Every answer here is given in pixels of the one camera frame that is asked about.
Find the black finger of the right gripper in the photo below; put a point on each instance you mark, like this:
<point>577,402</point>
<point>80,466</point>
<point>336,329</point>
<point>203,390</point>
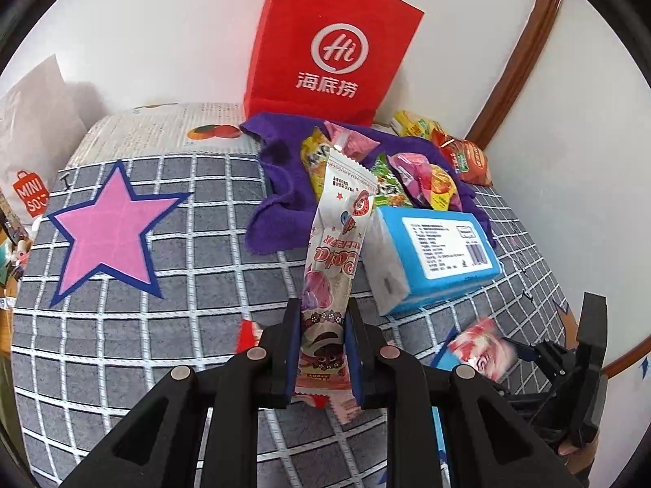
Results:
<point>553,360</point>

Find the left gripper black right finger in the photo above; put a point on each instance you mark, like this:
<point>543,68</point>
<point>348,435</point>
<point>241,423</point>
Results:
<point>490,444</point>

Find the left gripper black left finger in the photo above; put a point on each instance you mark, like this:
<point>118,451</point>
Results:
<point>199,429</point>

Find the pink strawberry snack packet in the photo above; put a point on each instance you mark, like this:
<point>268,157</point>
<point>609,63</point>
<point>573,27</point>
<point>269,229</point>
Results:
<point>481,347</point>

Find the small red snack packet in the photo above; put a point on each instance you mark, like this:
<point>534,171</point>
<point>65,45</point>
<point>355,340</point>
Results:
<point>248,336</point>

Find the pink yellow fries packet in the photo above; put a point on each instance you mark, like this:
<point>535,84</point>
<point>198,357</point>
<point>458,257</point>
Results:
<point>427,183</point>

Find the green snack packet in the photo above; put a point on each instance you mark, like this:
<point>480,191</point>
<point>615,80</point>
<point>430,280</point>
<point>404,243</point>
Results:
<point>390,192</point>

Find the long ice-cream print snack packet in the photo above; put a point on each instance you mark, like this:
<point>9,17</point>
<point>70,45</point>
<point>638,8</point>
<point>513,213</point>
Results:
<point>335,243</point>

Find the pink bow-shaped snack packet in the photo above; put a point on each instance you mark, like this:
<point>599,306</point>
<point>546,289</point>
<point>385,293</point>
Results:
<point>350,142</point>

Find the yellow snack packet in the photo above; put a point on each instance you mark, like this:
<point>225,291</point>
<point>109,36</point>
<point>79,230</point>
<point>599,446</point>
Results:
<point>314,154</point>

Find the right hand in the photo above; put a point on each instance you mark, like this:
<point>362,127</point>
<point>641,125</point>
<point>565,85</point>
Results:
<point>578,460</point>

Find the blue star mat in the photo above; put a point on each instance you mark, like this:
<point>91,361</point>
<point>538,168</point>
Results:
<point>417,451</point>

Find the grey checkered bed sheet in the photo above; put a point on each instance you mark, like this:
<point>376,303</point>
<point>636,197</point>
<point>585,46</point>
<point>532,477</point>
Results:
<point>79,365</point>

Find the blue tissue box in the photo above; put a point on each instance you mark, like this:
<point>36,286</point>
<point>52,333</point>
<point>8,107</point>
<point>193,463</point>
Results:
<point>416,257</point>

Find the pink star mat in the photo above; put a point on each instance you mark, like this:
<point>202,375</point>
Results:
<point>108,234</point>

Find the orange chips bag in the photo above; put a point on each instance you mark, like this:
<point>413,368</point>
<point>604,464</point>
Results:
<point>467,159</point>

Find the purple towel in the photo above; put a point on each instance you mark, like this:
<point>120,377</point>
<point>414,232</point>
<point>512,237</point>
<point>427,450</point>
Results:
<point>283,220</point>

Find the yellow chips bag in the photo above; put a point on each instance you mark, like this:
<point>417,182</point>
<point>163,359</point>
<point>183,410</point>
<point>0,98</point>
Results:
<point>408,124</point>

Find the newspaper print fruit sheet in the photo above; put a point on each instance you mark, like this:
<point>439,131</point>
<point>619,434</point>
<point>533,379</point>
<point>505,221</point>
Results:
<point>166,129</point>

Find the white Miniso paper bag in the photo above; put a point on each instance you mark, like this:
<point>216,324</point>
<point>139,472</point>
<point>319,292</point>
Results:
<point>40,130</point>

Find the red paper shopping bag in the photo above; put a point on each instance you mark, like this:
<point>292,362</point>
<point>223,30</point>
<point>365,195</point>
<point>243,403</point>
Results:
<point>328,59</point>

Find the brown wooden door frame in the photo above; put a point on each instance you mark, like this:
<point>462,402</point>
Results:
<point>516,73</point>

